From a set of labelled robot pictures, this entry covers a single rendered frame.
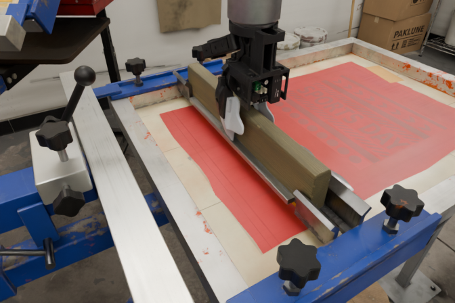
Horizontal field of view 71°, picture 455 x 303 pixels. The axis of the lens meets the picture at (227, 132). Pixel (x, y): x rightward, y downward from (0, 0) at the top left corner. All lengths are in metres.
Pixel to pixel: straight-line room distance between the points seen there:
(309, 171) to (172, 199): 0.20
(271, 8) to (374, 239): 0.32
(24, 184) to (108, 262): 1.21
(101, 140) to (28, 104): 2.15
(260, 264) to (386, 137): 0.40
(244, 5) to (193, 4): 2.20
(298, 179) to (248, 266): 0.13
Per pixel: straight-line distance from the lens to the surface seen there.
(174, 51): 2.74
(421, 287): 1.73
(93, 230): 0.58
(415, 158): 0.70
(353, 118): 0.76
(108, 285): 1.62
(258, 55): 0.45
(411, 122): 0.81
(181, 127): 0.69
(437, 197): 0.57
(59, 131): 0.43
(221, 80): 0.51
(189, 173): 0.58
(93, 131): 0.57
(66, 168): 0.45
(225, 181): 0.56
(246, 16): 0.45
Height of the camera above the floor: 1.34
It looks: 35 degrees down
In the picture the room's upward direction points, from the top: straight up
